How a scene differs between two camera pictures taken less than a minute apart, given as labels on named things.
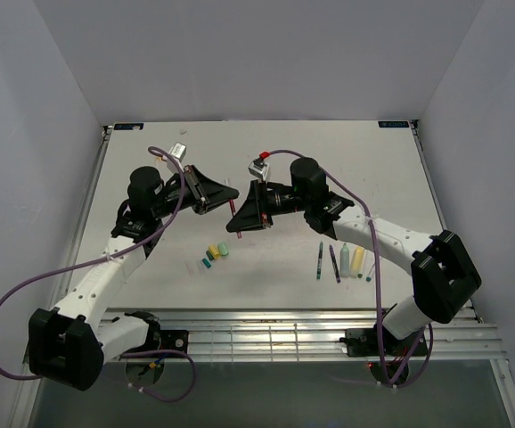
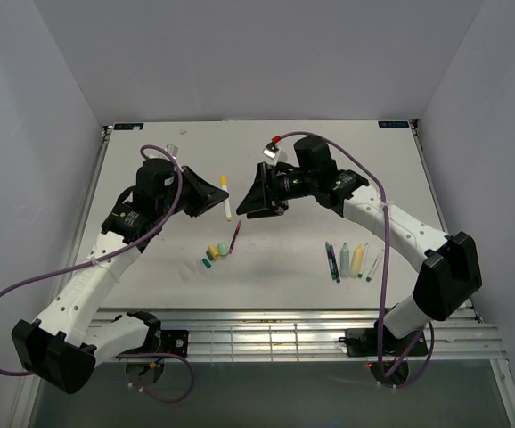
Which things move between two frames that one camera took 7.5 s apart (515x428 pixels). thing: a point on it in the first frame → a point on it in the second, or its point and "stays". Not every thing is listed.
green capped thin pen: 321,249 → 331,260
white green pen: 369,278 stays
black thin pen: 334,263 stays
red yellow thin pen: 232,209 → 235,236
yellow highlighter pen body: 356,268 stays
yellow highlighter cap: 214,251 stays
